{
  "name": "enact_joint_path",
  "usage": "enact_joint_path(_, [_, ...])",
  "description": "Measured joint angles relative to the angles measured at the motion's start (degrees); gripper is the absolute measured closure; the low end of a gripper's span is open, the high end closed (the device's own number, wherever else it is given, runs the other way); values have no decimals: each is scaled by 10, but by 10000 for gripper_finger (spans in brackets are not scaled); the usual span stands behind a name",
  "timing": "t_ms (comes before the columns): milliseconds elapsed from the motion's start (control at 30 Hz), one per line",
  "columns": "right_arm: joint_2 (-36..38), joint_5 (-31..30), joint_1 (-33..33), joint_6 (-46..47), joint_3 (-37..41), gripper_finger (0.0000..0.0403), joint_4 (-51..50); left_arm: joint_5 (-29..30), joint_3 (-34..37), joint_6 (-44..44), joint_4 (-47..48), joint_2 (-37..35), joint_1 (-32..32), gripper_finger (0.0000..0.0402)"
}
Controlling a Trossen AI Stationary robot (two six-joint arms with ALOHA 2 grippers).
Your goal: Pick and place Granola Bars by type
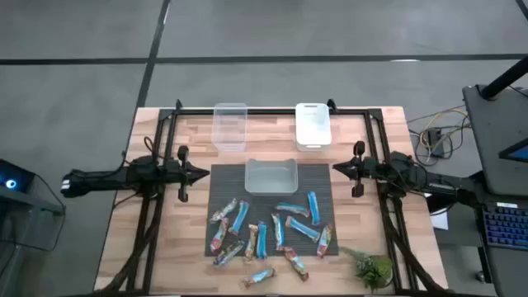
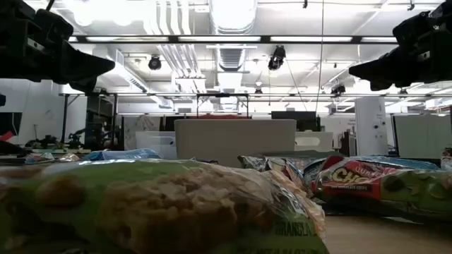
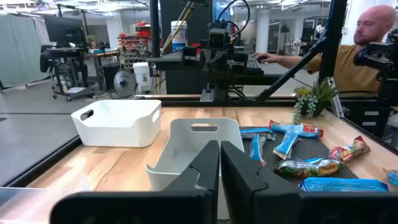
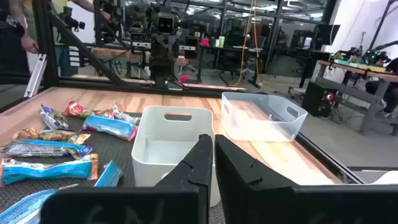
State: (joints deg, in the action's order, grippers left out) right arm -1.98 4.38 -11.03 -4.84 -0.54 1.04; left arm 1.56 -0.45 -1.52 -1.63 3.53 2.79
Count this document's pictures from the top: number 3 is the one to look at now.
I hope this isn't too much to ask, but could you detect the artificial potted plant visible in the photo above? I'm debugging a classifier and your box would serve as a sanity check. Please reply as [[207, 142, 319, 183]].
[[292, 77, 340, 126]]

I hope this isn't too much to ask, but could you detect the red parts bin shelf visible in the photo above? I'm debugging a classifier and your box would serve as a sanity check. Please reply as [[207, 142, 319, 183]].
[[117, 21, 153, 70]]

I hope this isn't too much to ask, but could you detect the green curtain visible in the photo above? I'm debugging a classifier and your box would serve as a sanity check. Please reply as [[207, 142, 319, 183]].
[[0, 12, 52, 88]]

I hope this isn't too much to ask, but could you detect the black rolling cart desk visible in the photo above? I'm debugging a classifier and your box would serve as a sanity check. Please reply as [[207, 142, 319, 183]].
[[39, 44, 96, 103]]

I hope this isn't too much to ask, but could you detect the black diagonal strut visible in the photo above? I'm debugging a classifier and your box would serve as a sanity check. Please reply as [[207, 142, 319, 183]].
[[256, 0, 348, 102]]

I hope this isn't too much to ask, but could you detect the clear plastic bin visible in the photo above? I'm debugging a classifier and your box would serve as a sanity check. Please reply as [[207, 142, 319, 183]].
[[0, 174, 91, 224]]

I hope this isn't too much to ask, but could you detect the green blue granola bar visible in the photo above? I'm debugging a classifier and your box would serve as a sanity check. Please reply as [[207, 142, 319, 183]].
[[273, 157, 341, 179]]

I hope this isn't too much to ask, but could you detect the black waste bin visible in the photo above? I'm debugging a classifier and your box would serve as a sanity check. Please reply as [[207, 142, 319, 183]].
[[102, 62, 121, 91]]

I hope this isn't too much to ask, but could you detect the white blue container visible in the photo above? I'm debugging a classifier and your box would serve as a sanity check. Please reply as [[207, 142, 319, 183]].
[[170, 21, 188, 52]]

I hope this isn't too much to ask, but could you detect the white bucket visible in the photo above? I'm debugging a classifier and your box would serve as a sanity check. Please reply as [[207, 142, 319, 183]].
[[132, 62, 154, 93]]

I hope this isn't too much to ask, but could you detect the granola bar with oat picture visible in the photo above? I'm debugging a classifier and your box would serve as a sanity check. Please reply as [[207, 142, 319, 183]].
[[386, 169, 398, 188]]

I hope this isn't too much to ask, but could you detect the black drawer cabinet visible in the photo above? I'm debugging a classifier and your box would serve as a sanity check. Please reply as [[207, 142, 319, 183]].
[[340, 98, 392, 139]]

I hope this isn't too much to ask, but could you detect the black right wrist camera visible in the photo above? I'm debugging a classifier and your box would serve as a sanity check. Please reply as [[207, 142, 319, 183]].
[[208, 27, 230, 48]]

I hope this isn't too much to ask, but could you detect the person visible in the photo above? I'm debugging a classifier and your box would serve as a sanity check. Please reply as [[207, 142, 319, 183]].
[[251, 4, 398, 96]]

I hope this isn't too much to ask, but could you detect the black computer monitor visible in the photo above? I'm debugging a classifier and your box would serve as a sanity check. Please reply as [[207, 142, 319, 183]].
[[43, 14, 87, 47]]

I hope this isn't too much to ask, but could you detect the black tall cabinet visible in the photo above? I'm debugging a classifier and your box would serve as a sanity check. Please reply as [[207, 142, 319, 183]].
[[160, 0, 215, 54]]

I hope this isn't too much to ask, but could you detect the dark woven placemat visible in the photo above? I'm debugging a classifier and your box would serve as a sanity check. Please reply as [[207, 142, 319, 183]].
[[239, 126, 360, 188]]

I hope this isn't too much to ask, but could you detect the black vertical pole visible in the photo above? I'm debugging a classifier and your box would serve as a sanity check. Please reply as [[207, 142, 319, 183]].
[[149, 0, 161, 58]]

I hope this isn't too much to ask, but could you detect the wooden workbench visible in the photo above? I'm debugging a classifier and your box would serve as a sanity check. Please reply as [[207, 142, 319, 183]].
[[83, 49, 121, 91]]

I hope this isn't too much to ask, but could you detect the grey floor fan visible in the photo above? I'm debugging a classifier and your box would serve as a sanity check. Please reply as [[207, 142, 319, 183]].
[[112, 68, 138, 100]]

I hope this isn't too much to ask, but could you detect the backlit keyboard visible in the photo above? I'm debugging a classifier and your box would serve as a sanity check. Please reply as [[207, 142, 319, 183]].
[[247, 58, 265, 75]]

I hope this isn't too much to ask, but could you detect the yellow cable bundle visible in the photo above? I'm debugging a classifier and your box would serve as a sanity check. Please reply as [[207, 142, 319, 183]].
[[160, 1, 195, 56]]

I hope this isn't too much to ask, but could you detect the black equipment on stand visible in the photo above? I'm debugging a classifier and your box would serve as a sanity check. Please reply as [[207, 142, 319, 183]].
[[353, 28, 398, 105]]

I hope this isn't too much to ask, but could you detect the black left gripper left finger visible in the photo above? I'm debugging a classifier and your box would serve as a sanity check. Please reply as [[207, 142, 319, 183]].
[[49, 139, 220, 224]]

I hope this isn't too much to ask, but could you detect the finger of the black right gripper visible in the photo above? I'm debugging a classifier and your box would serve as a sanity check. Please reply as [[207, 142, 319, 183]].
[[207, 51, 220, 82], [218, 51, 230, 82]]

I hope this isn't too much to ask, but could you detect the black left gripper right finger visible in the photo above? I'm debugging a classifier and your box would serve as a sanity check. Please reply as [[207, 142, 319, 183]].
[[220, 140, 398, 224]]

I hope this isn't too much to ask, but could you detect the grey operator desk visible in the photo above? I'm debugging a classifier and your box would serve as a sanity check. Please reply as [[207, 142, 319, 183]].
[[146, 51, 282, 96]]

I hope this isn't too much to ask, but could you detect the dark blue granola bar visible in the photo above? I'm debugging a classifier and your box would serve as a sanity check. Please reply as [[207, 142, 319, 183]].
[[239, 126, 277, 141]]

